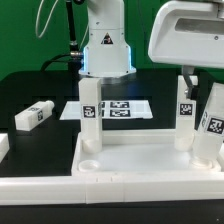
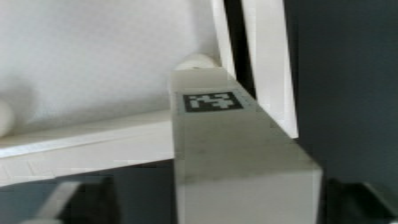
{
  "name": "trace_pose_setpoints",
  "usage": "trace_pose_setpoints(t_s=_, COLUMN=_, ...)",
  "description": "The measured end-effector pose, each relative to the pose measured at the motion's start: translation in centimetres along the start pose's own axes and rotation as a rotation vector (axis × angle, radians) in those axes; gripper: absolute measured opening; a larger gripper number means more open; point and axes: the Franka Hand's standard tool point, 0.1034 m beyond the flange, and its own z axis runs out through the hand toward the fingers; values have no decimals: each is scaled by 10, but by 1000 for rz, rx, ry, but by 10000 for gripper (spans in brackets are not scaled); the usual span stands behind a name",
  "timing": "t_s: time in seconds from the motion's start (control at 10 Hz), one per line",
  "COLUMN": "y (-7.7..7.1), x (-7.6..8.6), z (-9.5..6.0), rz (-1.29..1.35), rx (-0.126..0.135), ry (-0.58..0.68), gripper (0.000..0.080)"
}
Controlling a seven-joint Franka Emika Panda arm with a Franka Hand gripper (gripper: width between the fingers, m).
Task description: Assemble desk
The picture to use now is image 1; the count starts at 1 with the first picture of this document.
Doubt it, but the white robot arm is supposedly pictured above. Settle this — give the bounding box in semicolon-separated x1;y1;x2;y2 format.
80;0;224;77

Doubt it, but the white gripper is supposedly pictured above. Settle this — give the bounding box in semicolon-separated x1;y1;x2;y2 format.
148;0;224;68

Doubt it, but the fiducial marker sheet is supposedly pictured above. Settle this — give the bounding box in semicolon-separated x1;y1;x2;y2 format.
60;100;153;120

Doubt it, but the white left fence piece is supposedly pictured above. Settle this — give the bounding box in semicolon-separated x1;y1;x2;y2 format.
0;133;9;162

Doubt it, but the black cable at base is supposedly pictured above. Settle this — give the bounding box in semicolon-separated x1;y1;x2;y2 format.
40;54;83;72

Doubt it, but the white cable loop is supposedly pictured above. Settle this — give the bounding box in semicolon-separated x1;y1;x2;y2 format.
35;0;61;39

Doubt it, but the black cable post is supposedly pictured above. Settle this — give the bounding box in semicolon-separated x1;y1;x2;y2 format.
66;0;81;73

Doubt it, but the white desk tabletop tray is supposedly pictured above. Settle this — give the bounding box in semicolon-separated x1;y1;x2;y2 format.
70;129;224;176

